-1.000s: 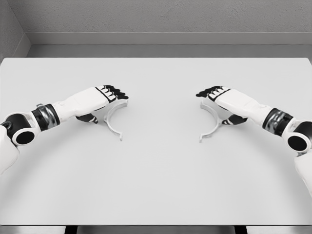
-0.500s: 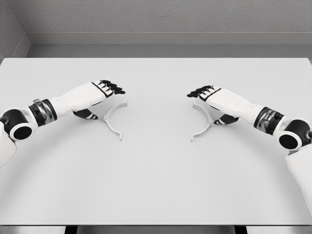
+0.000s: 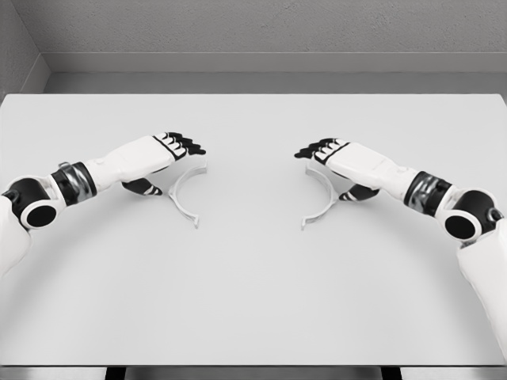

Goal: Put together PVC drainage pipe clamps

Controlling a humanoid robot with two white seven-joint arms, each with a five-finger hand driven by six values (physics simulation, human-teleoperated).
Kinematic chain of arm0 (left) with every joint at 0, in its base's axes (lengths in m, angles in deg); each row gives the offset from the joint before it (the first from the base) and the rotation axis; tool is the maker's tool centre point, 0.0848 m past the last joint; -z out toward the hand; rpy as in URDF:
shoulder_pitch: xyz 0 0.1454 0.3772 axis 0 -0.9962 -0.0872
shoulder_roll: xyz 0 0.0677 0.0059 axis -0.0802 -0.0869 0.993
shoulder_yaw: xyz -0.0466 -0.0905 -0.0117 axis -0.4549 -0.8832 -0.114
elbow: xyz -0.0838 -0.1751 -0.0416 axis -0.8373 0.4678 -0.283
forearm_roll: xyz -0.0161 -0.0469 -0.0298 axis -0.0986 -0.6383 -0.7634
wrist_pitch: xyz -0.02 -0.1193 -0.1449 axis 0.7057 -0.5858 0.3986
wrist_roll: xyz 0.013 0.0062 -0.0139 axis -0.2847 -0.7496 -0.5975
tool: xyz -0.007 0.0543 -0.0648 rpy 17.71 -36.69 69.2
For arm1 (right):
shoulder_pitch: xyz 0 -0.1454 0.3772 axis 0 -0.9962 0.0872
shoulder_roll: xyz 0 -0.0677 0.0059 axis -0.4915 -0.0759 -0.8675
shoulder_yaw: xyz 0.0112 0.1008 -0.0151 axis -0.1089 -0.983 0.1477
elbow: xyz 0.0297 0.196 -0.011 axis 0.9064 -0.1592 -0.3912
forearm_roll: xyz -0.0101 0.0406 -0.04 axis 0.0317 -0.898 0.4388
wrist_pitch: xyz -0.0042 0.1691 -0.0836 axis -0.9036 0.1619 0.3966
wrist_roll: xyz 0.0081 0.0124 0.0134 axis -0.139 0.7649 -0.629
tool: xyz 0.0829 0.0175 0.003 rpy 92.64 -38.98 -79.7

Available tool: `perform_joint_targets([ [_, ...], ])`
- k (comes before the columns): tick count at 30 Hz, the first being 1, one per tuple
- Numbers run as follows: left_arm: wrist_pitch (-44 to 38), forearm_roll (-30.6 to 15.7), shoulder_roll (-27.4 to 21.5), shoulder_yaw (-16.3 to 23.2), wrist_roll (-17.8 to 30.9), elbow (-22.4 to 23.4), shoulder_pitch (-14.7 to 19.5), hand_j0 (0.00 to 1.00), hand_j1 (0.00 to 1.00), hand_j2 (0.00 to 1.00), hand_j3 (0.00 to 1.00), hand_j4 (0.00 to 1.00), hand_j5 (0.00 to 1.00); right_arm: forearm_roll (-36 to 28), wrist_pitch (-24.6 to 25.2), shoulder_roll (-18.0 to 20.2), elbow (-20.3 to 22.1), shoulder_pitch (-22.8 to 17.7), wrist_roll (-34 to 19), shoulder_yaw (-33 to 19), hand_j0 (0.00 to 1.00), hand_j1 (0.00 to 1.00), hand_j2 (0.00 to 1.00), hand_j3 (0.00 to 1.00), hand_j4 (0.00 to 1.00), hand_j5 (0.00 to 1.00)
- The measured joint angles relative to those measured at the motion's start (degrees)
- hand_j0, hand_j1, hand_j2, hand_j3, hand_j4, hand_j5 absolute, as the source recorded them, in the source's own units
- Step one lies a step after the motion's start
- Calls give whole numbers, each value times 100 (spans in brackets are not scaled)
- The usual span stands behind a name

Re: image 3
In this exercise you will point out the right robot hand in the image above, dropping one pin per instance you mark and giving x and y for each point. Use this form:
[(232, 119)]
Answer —
[(356, 158)]

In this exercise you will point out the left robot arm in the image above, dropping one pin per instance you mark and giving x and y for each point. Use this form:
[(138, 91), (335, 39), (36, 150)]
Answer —
[(59, 190)]

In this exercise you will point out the white half pipe clamp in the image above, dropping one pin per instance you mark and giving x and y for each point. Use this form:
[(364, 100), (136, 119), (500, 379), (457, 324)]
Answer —
[(177, 194), (328, 202)]

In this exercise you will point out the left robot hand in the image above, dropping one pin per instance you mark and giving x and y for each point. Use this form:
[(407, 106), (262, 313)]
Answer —
[(146, 152)]

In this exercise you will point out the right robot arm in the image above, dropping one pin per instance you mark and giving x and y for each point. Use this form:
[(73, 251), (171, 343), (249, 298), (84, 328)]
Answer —
[(443, 198)]

